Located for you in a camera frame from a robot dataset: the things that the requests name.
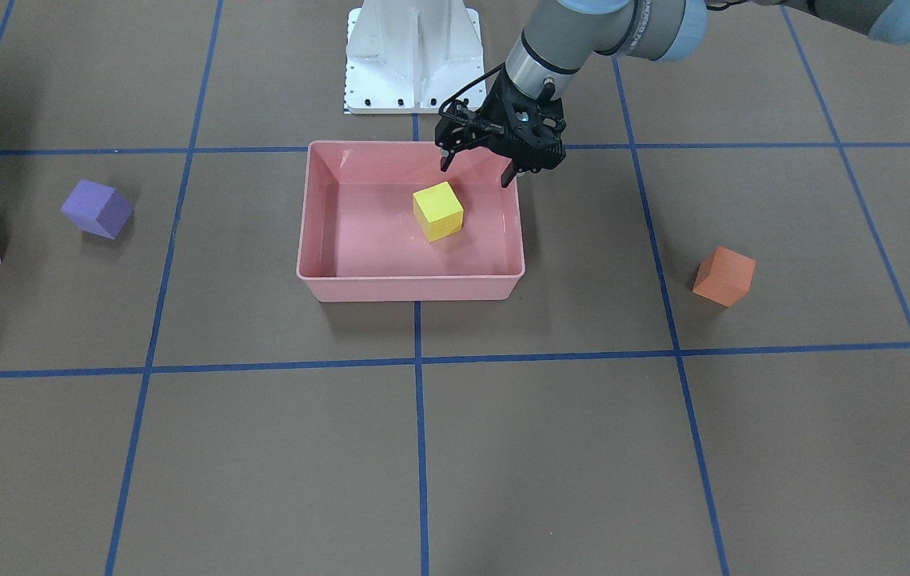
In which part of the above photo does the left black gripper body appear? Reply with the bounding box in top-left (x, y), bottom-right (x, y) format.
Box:
top-left (434, 66), bottom-right (567, 172)

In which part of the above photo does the yellow foam block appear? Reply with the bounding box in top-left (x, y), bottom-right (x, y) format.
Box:
top-left (412, 182), bottom-right (465, 243)

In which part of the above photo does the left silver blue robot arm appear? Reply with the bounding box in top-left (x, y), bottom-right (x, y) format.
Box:
top-left (434, 1), bottom-right (736, 186)

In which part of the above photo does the pink plastic bin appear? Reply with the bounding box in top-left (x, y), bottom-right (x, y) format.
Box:
top-left (297, 141), bottom-right (525, 302)

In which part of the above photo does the orange foam block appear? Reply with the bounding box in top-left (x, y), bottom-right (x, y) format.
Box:
top-left (692, 246), bottom-right (757, 307)

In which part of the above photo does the purple foam block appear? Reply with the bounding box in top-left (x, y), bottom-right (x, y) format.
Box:
top-left (60, 179), bottom-right (134, 240)

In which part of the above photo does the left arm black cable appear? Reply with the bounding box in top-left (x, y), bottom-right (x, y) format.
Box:
top-left (437, 62), bottom-right (508, 121)

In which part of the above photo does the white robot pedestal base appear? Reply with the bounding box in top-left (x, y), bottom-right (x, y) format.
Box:
top-left (343, 1), bottom-right (485, 114)

